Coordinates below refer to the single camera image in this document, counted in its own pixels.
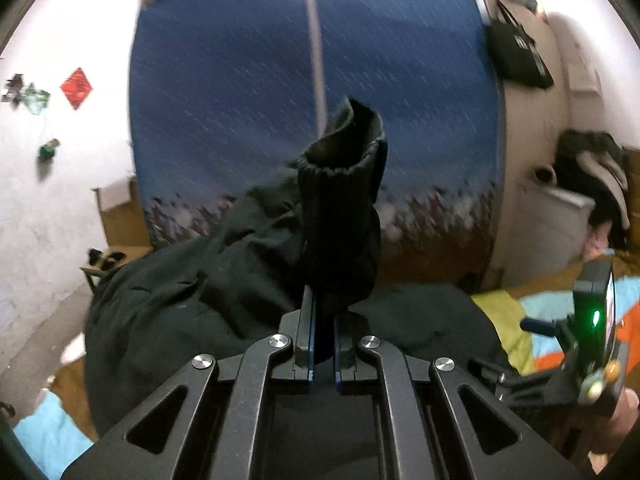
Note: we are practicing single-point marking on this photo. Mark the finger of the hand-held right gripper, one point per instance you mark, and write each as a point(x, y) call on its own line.
point(520, 385)

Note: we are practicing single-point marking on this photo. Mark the small dark bowl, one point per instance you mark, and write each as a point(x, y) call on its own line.
point(546, 175)

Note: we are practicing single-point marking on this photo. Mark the white wall paper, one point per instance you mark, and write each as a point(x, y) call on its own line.
point(586, 74)

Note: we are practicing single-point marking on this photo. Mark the colourful patchwork blanket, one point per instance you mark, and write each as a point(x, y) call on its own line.
point(530, 320)

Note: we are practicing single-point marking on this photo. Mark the small green wall ornament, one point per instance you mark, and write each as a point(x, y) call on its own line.
point(48, 151)

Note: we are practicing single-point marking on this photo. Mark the red diamond wall decoration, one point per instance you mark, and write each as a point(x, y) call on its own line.
point(76, 89)

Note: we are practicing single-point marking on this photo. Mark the black jacket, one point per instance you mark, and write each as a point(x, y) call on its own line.
point(200, 310)

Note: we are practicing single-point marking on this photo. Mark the person's right hand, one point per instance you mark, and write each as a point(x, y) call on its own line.
point(620, 430)

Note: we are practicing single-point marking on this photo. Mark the dark clothes pile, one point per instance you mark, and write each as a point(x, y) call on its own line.
point(595, 175)

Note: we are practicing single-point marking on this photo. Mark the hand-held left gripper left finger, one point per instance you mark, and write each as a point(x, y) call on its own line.
point(312, 345)

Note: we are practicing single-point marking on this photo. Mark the blue printed wardrobe cover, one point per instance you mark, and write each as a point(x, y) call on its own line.
point(220, 85)

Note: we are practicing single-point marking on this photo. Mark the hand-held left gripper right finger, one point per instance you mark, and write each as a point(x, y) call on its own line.
point(338, 355)

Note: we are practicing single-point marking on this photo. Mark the black tote bag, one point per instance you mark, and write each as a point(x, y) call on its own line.
point(520, 50)

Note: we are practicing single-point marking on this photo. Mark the black item on table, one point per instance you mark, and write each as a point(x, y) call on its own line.
point(106, 259)

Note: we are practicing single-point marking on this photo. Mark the white cabinet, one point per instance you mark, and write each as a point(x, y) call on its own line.
point(550, 230)

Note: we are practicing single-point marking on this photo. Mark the small wooden table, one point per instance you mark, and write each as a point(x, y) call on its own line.
point(92, 271)

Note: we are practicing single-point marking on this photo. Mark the green wall decoration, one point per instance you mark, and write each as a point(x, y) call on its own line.
point(31, 97)

